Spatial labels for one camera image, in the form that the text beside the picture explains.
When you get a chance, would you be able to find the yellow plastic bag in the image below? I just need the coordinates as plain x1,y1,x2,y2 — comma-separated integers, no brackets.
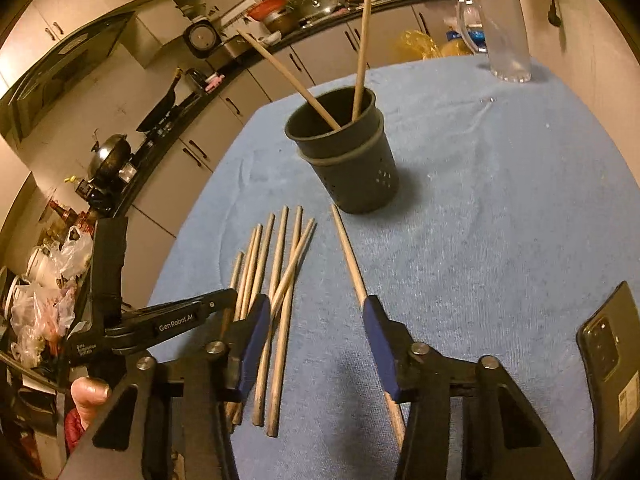
395,30,444,64

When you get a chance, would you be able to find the black range hood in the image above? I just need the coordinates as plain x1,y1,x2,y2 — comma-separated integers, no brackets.
0,10,137,147

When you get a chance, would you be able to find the small steel pot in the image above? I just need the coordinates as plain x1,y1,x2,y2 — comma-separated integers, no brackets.
220,35,257,62

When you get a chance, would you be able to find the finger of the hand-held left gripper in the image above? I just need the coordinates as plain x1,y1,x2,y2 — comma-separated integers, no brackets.
106,287,239,357

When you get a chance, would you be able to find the glass pot lid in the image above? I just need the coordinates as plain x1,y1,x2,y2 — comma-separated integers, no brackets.
300,0,339,19

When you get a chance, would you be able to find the bunch of wooden chopsticks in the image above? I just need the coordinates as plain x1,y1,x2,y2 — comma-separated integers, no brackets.
220,205,317,439

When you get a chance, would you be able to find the steel pot with lid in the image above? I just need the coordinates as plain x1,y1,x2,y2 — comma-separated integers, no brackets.
87,133,134,187

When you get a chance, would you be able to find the red cloth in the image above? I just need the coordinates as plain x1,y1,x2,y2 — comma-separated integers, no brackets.
64,409,96,455

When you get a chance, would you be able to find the white plastic bag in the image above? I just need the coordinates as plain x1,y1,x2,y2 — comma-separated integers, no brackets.
49,225,94,282
9,280,77,358

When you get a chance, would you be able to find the clear glass pitcher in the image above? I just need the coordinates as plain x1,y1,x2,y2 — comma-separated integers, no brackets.
456,0,533,84

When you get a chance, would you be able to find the small wall shelf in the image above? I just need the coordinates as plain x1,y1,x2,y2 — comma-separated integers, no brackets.
172,0,217,19

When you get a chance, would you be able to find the black rice cooker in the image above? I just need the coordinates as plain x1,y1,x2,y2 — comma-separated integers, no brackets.
182,17,222,60

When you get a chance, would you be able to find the red bowl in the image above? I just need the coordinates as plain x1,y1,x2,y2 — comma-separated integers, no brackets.
248,0,294,21

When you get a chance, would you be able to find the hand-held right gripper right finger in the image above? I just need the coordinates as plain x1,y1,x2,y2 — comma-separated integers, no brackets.
363,296,576,480

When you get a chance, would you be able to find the black smartphone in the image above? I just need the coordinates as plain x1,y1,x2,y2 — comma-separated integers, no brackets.
576,281,640,457

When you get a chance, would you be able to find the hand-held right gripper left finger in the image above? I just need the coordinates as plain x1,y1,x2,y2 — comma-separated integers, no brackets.
60,294,272,480

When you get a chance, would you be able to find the black gas stove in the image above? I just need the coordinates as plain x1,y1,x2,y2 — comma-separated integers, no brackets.
120,120,173,177

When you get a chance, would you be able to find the brown sauce bottle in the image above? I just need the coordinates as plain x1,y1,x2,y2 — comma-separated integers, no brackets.
47,200,77,227

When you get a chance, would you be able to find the brown cooking pot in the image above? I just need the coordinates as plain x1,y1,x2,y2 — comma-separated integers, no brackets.
262,9,301,37

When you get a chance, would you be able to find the blue plastic bag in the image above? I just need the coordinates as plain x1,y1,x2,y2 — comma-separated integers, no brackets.
446,29,488,47

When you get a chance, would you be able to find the person's left hand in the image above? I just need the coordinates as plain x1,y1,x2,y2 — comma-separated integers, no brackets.
70,376,112,432

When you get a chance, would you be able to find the black wok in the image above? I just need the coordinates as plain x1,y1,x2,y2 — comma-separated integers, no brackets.
136,70,184,134

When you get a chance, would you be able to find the dark grey utensil holder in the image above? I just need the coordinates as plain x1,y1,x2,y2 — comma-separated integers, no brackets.
285,86,401,215

